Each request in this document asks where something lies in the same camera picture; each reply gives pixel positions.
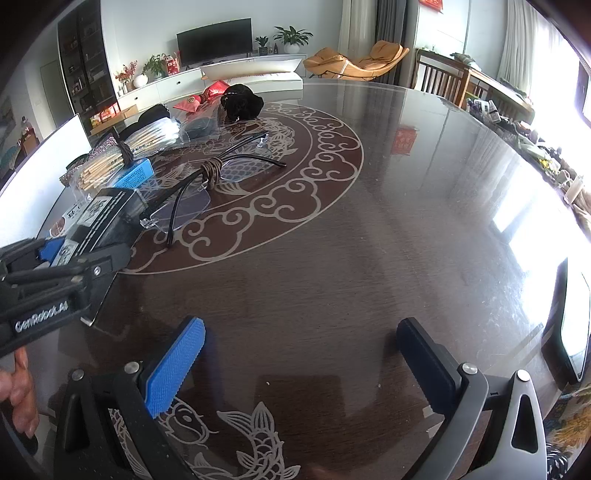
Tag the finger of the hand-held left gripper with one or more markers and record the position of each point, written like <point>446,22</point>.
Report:
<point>50,250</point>
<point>104,261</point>

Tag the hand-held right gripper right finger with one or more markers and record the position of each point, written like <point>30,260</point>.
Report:
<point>429,369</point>

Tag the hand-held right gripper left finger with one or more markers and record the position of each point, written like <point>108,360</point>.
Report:
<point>175,364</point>

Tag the black patterned box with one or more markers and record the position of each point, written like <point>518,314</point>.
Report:
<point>104,217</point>

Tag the white box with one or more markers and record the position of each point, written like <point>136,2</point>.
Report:
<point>41,175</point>

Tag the glittery hair clip card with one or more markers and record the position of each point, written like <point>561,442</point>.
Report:
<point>104,145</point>

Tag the red packet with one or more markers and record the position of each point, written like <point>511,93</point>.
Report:
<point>217,88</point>

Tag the black plush pouch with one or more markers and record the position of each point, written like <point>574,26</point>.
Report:
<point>241,104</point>

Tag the person's left hand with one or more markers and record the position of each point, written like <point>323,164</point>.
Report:
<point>21,397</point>

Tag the printed card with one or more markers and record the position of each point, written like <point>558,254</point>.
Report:
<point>64,221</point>

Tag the tied wooden stick bundle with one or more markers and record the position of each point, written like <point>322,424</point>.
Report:
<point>99,173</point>

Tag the blue box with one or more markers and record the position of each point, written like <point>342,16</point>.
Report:
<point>134,175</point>

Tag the bagged wooden sticks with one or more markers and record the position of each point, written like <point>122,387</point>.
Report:
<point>150,136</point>

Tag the cardboard box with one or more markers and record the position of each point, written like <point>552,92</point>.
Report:
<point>105,114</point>

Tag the flat screen device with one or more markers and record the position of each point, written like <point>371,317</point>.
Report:
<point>572,323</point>

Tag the black fabric item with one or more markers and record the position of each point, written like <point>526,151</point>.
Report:
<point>154,115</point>

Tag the white television console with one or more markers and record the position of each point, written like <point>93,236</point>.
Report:
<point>166,87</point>

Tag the red flowers in white vase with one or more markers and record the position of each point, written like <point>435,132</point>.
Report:
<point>131,76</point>

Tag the dark display cabinet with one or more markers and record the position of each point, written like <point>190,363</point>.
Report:
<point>87,60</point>

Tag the leafy potted plant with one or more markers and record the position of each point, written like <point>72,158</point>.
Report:
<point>154,65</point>

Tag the red gift box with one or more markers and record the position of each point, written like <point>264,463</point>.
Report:
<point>173,64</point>

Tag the black television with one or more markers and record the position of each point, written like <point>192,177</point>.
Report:
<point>214,41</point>

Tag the clutter of small items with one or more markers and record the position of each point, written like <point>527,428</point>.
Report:
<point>531,138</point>

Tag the small potted plant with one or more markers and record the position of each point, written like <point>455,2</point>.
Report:
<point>262,45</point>

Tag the large potted plant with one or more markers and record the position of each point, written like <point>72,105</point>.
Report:
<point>292,39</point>

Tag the wooden chair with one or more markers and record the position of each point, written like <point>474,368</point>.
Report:
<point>438,76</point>

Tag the orange lounge chair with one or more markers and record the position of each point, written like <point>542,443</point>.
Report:
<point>351,64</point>

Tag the white curtain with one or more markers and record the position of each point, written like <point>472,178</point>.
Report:
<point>519,41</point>

